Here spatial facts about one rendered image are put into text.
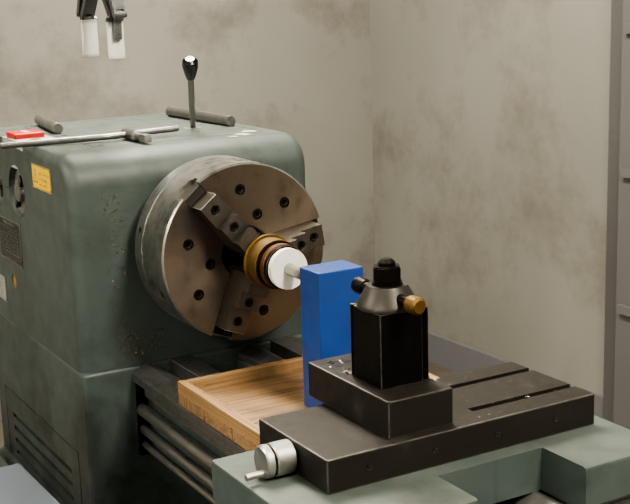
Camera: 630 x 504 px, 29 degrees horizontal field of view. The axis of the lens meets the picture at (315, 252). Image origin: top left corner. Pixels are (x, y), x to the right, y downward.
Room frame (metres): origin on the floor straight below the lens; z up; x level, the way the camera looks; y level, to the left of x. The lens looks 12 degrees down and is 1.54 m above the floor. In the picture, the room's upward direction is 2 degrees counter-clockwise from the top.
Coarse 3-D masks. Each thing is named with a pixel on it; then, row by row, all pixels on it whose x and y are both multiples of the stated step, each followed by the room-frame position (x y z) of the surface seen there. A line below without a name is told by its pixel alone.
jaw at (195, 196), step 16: (192, 192) 2.03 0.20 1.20; (208, 192) 2.03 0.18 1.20; (192, 208) 2.02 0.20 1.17; (208, 208) 2.00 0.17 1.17; (224, 208) 2.01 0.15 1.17; (208, 224) 2.03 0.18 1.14; (224, 224) 2.00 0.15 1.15; (240, 224) 2.00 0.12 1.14; (224, 240) 2.03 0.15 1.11; (240, 240) 1.99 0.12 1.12
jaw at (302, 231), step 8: (304, 224) 2.12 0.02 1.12; (312, 224) 2.11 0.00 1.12; (320, 224) 2.10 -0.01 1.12; (280, 232) 2.10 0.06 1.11; (288, 232) 2.09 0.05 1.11; (296, 232) 2.08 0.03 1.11; (304, 232) 2.07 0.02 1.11; (312, 232) 2.09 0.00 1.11; (320, 232) 2.10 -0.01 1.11; (288, 240) 2.04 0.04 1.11; (296, 240) 2.03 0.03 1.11; (304, 240) 2.06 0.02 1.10; (312, 240) 2.10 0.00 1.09; (320, 240) 2.10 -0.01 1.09; (304, 248) 2.06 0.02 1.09; (312, 248) 2.09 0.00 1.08
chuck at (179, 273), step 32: (224, 160) 2.11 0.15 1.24; (224, 192) 2.06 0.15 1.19; (256, 192) 2.09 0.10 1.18; (288, 192) 2.12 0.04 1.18; (160, 224) 2.03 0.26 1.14; (192, 224) 2.03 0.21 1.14; (256, 224) 2.09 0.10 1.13; (288, 224) 2.12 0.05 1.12; (160, 256) 2.00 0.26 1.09; (192, 256) 2.02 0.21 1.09; (320, 256) 2.15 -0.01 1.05; (160, 288) 2.03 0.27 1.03; (192, 288) 2.02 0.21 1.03; (224, 288) 2.05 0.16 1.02; (192, 320) 2.02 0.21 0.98; (256, 320) 2.08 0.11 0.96
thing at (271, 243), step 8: (256, 240) 1.99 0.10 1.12; (264, 240) 1.98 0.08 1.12; (272, 240) 1.97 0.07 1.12; (280, 240) 1.98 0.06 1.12; (248, 248) 1.98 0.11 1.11; (256, 248) 1.97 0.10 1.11; (264, 248) 1.96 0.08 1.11; (272, 248) 1.95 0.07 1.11; (280, 248) 1.94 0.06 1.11; (296, 248) 1.96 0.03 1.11; (248, 256) 1.98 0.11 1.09; (256, 256) 1.96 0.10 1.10; (264, 256) 1.95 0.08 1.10; (248, 264) 1.97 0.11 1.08; (256, 264) 1.95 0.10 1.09; (264, 264) 1.94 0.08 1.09; (248, 272) 1.98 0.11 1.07; (256, 272) 1.95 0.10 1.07; (264, 272) 1.94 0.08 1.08; (256, 280) 1.97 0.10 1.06; (264, 280) 1.95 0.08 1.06; (272, 288) 1.97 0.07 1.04; (280, 288) 1.94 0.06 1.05
